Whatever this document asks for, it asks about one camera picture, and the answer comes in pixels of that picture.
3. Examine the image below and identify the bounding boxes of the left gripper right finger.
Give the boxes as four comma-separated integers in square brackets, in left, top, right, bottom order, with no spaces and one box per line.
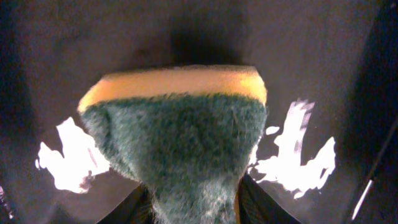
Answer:
[238,174,300,224]

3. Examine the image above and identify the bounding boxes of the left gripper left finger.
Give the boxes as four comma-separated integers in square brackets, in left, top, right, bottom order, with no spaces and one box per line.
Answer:
[97,184,154,224]

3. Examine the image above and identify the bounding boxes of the green yellow sponge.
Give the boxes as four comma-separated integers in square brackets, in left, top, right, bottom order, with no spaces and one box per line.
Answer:
[78,65,267,223]

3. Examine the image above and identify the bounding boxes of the black rectangular tray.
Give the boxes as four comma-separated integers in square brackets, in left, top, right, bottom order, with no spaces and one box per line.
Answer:
[1,0,397,223]

